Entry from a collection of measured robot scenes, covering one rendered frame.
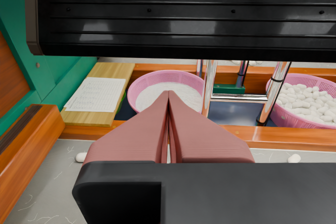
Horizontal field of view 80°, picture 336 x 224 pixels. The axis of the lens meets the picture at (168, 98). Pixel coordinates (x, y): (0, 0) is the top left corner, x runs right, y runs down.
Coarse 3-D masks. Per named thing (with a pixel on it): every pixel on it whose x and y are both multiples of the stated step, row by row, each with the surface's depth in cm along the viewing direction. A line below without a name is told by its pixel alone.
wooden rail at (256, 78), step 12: (132, 72) 77; (144, 72) 76; (192, 72) 75; (204, 72) 75; (216, 72) 75; (228, 72) 74; (252, 72) 74; (264, 72) 74; (288, 72) 74; (300, 72) 74; (312, 72) 74; (324, 72) 74; (252, 84) 77; (264, 84) 76
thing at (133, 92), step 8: (152, 72) 73; (160, 72) 74; (168, 72) 75; (176, 72) 74; (184, 72) 73; (136, 80) 69; (144, 80) 72; (152, 80) 74; (160, 80) 75; (176, 80) 75; (184, 80) 75; (192, 80) 73; (200, 80) 70; (128, 88) 65; (136, 88) 69; (144, 88) 73; (200, 88) 70; (128, 96) 62; (136, 96) 69; (136, 112) 61
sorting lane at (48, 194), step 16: (64, 144) 51; (80, 144) 51; (48, 160) 47; (64, 160) 47; (256, 160) 47; (272, 160) 47; (304, 160) 47; (320, 160) 47; (48, 176) 44; (64, 176) 44; (32, 192) 41; (48, 192) 41; (64, 192) 41; (16, 208) 39; (32, 208) 39; (48, 208) 39; (64, 208) 39
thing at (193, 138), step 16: (176, 96) 11; (176, 112) 8; (192, 112) 8; (176, 128) 7; (192, 128) 7; (208, 128) 7; (176, 144) 7; (192, 144) 6; (208, 144) 6; (224, 144) 6; (240, 144) 6; (176, 160) 7; (192, 160) 5; (208, 160) 5; (224, 160) 5; (240, 160) 5
